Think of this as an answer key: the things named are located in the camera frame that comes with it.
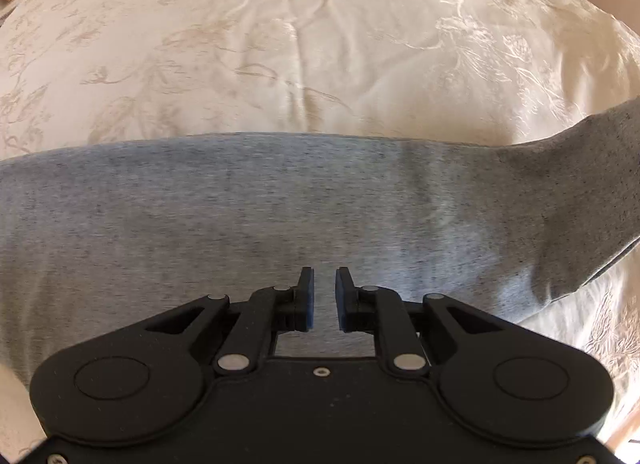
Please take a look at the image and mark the grey speckled pants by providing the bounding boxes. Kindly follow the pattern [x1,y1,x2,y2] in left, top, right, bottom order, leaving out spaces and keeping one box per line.
[1,101,639,382]

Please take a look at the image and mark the cream embroidered bedspread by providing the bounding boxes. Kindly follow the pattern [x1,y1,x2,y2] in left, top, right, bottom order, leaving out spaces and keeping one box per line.
[0,0,640,460]

